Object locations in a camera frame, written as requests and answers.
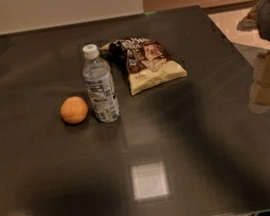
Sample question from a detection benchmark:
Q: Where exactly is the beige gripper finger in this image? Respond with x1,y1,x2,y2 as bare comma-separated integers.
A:
249,49,270,114

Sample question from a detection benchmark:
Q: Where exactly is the clear plastic water bottle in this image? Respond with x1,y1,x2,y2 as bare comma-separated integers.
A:
82,44,120,123

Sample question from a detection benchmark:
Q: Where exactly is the brown chip bag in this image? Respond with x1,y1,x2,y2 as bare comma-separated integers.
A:
101,37,188,95

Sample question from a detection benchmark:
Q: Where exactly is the orange fruit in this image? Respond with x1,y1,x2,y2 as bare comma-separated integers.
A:
60,96,89,125

